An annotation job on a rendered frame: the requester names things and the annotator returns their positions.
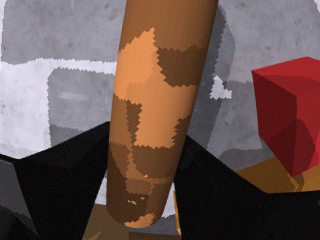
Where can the orange bar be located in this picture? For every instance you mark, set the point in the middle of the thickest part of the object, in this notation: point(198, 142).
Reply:
point(270, 176)

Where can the red block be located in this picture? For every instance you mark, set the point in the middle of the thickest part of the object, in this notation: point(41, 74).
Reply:
point(287, 97)

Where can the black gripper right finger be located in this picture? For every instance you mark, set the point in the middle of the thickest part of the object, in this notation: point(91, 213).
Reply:
point(214, 203)

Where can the orange block with cylindrical handle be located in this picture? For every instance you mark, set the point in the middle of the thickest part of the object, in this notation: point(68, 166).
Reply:
point(101, 226)

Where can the brown cylinder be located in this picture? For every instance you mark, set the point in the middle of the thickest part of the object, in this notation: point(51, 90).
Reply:
point(163, 45)

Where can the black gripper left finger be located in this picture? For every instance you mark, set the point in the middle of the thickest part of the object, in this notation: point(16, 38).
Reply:
point(52, 192)

